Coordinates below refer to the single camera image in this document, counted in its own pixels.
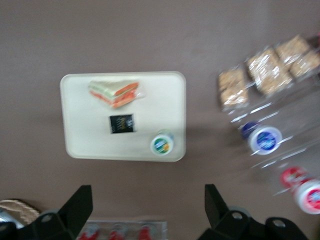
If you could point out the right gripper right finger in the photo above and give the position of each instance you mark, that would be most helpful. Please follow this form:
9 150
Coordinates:
220 217

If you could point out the red cola bottle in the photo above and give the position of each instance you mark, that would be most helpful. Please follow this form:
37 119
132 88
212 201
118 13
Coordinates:
116 234
146 234
88 235

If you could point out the beige plastic tray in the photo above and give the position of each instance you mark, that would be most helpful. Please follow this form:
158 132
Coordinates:
82 140

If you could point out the red gum bottle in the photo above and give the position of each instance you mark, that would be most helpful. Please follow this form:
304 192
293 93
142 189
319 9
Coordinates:
308 197

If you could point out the aluminium foil tray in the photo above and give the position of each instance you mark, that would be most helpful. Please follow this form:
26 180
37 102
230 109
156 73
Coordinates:
2 217

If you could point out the clear acrylic stepped display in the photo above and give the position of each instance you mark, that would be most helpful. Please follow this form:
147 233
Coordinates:
287 157

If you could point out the green gum bottle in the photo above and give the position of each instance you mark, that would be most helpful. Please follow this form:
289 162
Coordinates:
162 143

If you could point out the clear granola bar packet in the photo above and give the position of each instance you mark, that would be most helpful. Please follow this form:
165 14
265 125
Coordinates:
232 87
297 55
267 72

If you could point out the purple gum bottle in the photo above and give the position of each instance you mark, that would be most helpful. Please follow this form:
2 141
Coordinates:
265 140

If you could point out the small black box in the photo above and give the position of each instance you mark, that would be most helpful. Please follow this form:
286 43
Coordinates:
121 124

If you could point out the wrapped triangle sandwich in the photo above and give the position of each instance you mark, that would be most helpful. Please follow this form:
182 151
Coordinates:
117 93

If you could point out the clear acrylic bottle rack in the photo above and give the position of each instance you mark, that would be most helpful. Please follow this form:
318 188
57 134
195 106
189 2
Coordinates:
157 226

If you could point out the oval wicker basket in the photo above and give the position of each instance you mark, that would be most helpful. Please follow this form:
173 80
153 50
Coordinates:
22 210

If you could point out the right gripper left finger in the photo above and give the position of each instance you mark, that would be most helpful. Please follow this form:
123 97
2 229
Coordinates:
72 215

